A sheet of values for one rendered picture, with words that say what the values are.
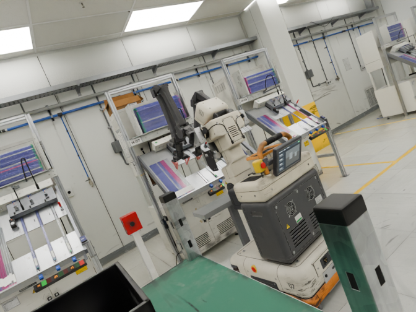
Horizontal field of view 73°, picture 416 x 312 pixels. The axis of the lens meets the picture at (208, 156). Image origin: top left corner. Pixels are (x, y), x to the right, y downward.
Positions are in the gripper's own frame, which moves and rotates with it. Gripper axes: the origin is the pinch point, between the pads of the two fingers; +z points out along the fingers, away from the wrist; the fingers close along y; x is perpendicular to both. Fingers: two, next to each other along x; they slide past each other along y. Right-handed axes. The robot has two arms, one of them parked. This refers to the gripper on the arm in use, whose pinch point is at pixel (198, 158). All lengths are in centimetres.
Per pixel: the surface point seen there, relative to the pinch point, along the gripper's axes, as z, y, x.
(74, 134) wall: 33, 77, -190
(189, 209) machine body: 38, 28, 20
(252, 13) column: -64, -286, -225
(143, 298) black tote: -146, 121, 173
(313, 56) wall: 39, -449, -188
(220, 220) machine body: 59, 0, 36
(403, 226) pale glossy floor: -5, -66, 165
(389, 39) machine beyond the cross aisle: -21, -462, -46
